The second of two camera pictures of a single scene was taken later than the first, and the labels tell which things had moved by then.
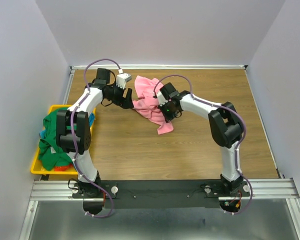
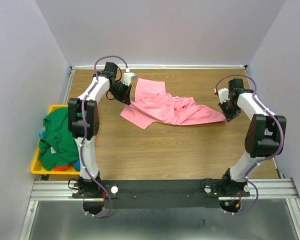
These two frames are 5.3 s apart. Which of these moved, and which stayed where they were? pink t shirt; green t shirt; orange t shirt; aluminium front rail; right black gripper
Moved: right black gripper; pink t shirt
Stayed: aluminium front rail; green t shirt; orange t shirt
